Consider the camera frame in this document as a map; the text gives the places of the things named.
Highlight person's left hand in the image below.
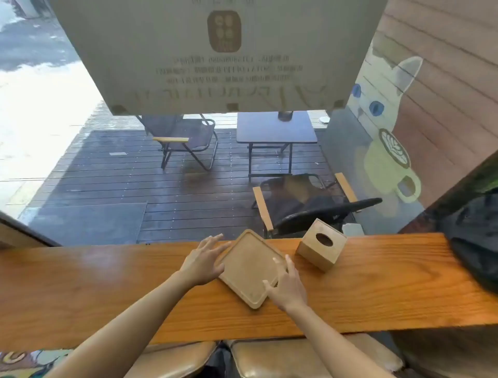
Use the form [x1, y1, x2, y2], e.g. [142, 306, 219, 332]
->
[178, 233, 232, 287]

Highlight white paper window poster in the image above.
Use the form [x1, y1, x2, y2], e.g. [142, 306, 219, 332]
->
[48, 0, 390, 116]

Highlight black curved chair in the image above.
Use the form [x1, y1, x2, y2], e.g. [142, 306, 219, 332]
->
[278, 197, 384, 236]

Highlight long wooden table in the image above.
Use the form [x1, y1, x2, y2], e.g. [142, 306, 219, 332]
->
[0, 233, 498, 353]

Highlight person's left forearm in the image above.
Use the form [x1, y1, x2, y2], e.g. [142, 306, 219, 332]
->
[45, 271, 195, 378]

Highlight cat and cup window sticker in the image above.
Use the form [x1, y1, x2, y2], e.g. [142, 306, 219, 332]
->
[346, 38, 425, 203]

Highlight wooden tissue box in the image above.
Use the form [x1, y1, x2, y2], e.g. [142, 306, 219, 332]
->
[295, 218, 348, 273]

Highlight cartoon hopscotch rug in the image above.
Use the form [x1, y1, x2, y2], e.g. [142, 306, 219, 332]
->
[0, 349, 73, 378]

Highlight person's right forearm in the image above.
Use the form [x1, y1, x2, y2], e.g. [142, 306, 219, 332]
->
[287, 303, 397, 378]

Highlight dark folding chair wooden armrests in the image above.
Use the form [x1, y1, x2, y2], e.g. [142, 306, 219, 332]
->
[136, 114, 218, 171]
[252, 172, 358, 239]

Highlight square wooden tray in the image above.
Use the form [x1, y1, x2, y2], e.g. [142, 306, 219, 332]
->
[216, 228, 291, 311]

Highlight wooden door frame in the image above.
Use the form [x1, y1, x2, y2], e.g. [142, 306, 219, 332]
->
[0, 210, 63, 250]

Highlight grey outdoor folding table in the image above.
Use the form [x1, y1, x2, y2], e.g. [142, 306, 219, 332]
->
[236, 112, 319, 182]

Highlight brown leather chair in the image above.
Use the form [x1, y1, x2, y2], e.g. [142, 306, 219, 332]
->
[229, 333, 405, 378]
[134, 341, 218, 378]

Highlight person's right hand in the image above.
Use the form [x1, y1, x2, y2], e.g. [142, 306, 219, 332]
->
[262, 255, 308, 312]

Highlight black bag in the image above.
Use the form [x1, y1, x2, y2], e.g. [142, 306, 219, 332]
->
[439, 191, 498, 293]

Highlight grey doormat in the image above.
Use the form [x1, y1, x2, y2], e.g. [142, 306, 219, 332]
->
[29, 202, 148, 247]

